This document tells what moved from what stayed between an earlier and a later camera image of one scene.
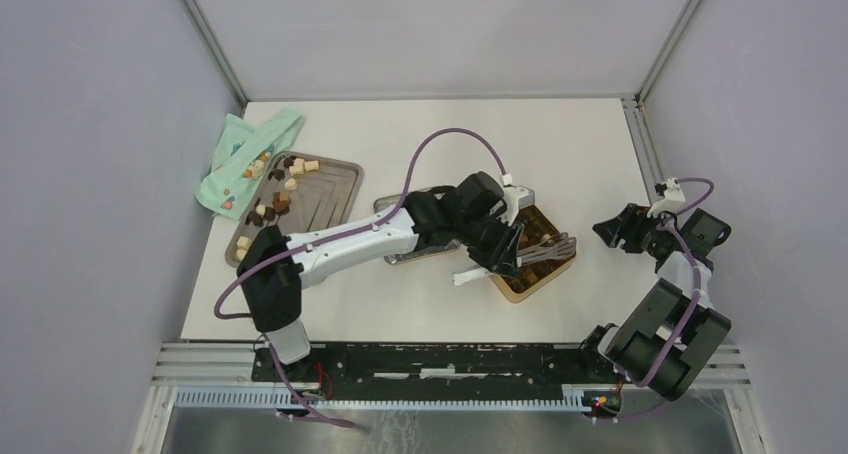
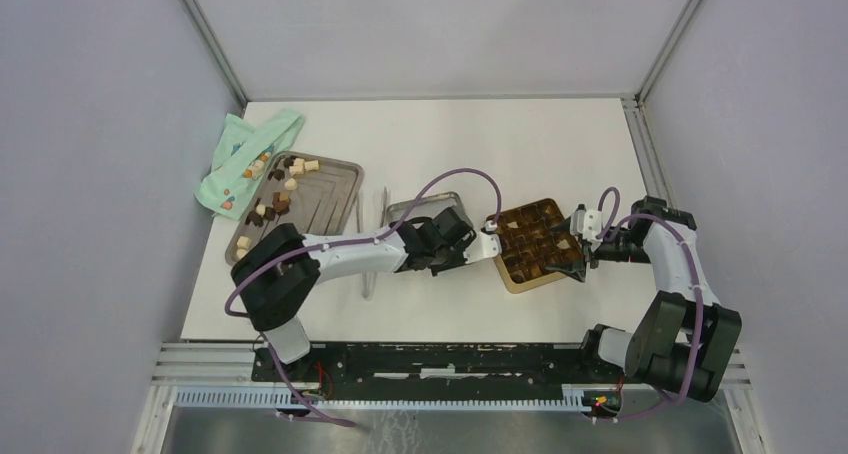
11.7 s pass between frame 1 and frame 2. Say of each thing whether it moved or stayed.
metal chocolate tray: stayed
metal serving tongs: moved
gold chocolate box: moved
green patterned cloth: stayed
